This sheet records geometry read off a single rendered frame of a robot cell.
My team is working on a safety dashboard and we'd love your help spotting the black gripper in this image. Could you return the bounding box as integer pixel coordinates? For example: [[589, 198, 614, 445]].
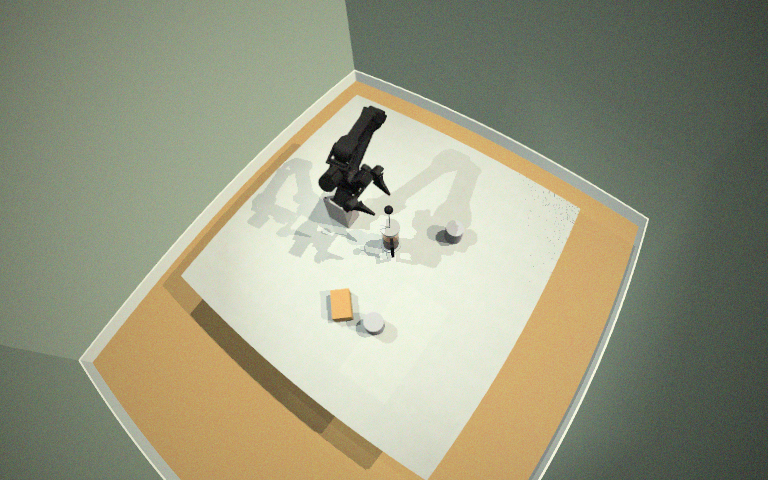
[[342, 165, 391, 216]]

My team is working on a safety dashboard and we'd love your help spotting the orange rectangular block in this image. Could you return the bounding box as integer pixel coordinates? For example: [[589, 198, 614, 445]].
[[330, 288, 354, 322]]

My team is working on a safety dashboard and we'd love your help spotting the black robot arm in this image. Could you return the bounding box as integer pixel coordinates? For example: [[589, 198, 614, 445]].
[[319, 106, 387, 207]]

